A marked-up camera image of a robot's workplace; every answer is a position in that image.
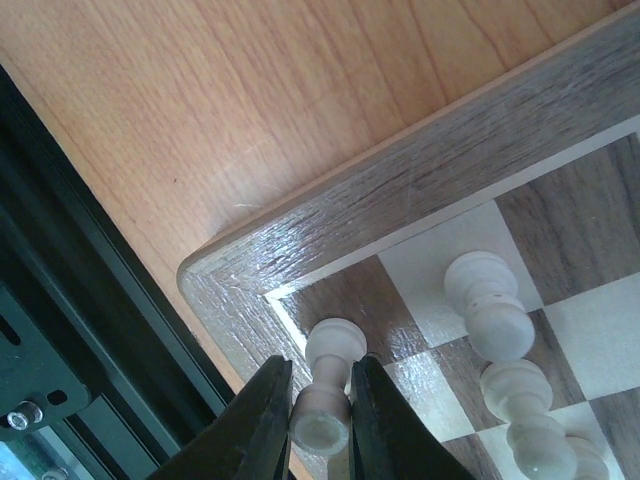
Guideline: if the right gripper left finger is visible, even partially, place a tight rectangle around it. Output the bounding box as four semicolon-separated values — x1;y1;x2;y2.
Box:
150;355;292;479

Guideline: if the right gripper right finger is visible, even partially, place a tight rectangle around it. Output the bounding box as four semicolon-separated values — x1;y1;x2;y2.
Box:
349;354;473;479

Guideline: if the white chess rook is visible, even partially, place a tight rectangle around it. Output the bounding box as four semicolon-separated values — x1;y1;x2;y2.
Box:
289;318;367;457

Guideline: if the white chess piece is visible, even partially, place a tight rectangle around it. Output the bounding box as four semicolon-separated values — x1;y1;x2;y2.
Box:
480;359;577;479
567;436;610;480

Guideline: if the wooden chess board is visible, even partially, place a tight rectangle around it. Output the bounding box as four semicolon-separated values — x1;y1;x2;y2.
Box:
177;3;639;479

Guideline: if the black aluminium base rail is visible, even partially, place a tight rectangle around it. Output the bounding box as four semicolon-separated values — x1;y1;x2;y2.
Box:
1;74;233;479

